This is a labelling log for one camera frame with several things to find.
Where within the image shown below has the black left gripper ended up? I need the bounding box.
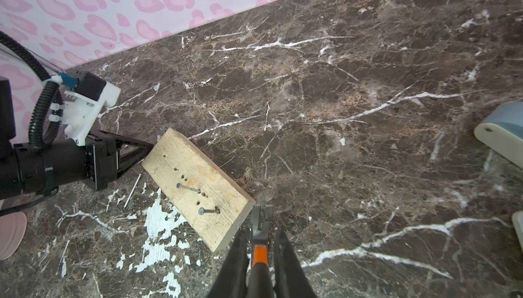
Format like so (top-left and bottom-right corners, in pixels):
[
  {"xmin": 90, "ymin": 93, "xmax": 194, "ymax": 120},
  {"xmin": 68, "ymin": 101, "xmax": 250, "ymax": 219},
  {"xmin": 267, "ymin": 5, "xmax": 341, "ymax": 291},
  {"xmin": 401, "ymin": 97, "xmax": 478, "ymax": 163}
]
[{"xmin": 85, "ymin": 131, "xmax": 154, "ymax": 191}]

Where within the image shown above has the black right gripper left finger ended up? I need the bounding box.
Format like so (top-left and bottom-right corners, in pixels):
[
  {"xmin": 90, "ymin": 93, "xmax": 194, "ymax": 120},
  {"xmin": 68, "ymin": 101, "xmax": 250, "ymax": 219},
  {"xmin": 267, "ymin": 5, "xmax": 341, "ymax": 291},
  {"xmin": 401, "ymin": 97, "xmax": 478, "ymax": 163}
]
[{"xmin": 207, "ymin": 229, "xmax": 249, "ymax": 298}]

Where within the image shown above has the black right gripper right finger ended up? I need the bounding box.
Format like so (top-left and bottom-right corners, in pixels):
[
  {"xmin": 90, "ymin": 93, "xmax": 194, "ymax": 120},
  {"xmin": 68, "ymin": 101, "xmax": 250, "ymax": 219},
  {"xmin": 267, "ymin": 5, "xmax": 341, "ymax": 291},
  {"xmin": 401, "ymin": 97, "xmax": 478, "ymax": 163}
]
[{"xmin": 273, "ymin": 229, "xmax": 317, "ymax": 298}]

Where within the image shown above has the light wooden block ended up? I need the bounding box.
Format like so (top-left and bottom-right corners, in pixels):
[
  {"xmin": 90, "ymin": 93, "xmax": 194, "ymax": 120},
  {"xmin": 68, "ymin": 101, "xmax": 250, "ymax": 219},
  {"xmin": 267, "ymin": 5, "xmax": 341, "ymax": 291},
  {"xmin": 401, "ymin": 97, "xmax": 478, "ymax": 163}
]
[{"xmin": 142, "ymin": 129, "xmax": 256, "ymax": 253}]

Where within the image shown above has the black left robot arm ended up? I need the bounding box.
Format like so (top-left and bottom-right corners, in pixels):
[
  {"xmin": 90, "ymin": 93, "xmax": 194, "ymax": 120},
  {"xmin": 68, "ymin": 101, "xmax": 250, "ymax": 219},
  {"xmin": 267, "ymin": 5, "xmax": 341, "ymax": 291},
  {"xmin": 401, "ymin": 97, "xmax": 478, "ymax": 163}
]
[{"xmin": 1, "ymin": 33, "xmax": 154, "ymax": 216}]

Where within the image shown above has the loose steel nail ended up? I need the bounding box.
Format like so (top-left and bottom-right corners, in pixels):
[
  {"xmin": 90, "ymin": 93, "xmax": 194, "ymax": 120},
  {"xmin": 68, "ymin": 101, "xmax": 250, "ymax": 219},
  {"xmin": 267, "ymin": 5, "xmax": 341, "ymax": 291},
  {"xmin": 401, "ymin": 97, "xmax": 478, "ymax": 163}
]
[{"xmin": 123, "ymin": 174, "xmax": 142, "ymax": 211}]

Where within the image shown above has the steel nail in block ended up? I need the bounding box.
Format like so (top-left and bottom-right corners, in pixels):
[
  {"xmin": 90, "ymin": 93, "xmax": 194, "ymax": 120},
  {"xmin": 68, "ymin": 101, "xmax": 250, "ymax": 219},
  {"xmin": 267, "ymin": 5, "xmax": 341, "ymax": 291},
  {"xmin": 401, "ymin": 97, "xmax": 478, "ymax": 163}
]
[
  {"xmin": 198, "ymin": 206, "xmax": 221, "ymax": 215},
  {"xmin": 176, "ymin": 182, "xmax": 201, "ymax": 194}
]

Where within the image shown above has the grey blue stapler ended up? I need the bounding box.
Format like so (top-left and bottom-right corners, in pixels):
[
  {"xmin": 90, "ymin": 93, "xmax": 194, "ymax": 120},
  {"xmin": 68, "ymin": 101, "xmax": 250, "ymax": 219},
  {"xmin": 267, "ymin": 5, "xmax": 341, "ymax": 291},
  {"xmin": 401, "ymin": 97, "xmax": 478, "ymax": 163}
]
[{"xmin": 474, "ymin": 102, "xmax": 522, "ymax": 168}]

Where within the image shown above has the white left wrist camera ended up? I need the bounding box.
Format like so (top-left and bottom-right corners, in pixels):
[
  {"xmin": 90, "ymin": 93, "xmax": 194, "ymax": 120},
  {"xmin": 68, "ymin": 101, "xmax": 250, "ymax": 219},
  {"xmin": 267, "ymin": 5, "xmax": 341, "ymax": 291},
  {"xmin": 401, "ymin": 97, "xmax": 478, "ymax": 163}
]
[{"xmin": 44, "ymin": 72, "xmax": 121, "ymax": 147}]

